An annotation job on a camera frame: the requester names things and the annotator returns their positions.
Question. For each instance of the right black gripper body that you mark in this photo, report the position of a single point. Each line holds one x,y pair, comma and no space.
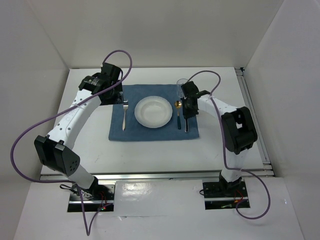
188,111

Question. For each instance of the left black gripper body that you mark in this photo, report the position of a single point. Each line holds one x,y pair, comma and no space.
114,96

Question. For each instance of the silver fork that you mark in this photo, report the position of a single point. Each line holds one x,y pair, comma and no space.
125,108

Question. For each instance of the clear plastic cup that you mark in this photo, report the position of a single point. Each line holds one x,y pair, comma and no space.
179,84

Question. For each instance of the gold spoon teal handle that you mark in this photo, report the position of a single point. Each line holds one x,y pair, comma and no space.
178,105

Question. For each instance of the blue cloth placemat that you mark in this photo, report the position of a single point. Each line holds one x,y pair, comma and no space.
134,131

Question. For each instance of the white ceramic plate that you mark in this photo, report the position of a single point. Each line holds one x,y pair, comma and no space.
153,112

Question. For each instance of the silver knife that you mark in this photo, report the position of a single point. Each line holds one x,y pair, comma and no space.
186,125

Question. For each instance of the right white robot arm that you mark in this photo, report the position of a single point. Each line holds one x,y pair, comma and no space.
238,130

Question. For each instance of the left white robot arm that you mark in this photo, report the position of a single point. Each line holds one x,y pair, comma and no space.
55,150

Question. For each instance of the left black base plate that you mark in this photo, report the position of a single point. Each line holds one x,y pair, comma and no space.
103,200

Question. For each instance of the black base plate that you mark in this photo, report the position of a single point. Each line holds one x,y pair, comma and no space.
103,200
217,199

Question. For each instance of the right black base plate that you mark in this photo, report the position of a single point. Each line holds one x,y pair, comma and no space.
217,199

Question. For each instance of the aluminium frame rail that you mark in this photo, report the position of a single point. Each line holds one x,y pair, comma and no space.
267,165

